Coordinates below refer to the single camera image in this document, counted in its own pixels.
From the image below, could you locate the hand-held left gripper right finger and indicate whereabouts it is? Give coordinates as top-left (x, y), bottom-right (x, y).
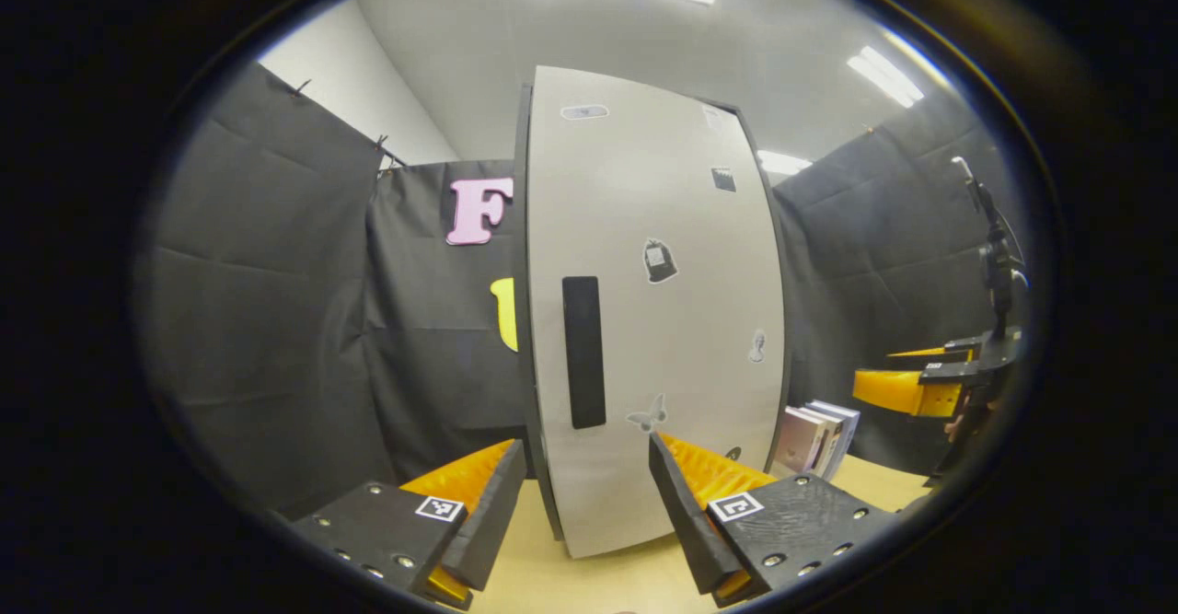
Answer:
top-left (649, 432), bottom-right (898, 608)

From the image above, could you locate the black door handle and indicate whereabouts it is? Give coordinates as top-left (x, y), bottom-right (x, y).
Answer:
top-left (561, 275), bottom-right (608, 430)

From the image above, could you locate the grey book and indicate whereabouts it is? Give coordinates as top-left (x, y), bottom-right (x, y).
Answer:
top-left (801, 404), bottom-right (844, 479)

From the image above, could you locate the black backdrop cloth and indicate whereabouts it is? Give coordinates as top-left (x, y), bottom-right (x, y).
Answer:
top-left (138, 62), bottom-right (1027, 518)

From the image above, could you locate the pale blue book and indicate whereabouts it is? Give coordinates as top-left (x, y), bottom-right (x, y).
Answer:
top-left (810, 400), bottom-right (861, 482)

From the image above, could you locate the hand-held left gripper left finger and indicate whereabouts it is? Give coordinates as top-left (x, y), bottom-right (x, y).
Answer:
top-left (293, 439), bottom-right (527, 611)

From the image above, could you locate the dark grey cabinet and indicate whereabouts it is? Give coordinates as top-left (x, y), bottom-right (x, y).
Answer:
top-left (512, 64), bottom-right (795, 560)

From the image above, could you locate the grey cabinet door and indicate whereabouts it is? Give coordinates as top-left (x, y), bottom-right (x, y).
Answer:
top-left (525, 64), bottom-right (791, 560)

